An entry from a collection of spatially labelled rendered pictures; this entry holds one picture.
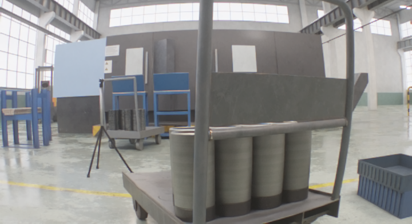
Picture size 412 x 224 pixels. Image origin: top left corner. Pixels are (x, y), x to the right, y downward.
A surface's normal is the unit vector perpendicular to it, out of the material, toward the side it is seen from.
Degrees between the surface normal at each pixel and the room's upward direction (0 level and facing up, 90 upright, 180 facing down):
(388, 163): 90
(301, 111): 98
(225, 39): 87
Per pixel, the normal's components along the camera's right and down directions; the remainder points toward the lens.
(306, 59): 0.04, -0.04
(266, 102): 0.41, 0.15
